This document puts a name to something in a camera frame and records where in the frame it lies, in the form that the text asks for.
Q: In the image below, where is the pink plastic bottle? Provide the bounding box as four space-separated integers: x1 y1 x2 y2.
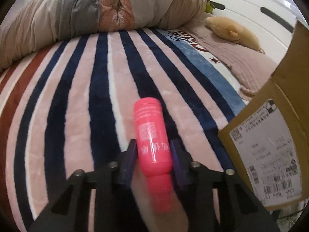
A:
134 97 176 214

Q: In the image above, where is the brown cardboard box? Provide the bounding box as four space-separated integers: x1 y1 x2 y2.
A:
218 21 308 210

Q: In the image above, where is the striped plush blanket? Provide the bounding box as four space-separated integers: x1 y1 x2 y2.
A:
1 29 245 231

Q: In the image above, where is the pink ribbed pillow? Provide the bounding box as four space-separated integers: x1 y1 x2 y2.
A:
180 13 278 101

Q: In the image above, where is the tan plush toy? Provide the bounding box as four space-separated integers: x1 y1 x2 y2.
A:
205 16 265 53

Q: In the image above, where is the white bed headboard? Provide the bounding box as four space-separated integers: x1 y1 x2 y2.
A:
211 0 306 63

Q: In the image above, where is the green plush toy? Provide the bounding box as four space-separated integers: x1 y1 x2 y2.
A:
204 2 215 14

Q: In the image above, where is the rolled striped comforter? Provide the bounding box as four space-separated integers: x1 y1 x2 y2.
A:
1 0 210 70

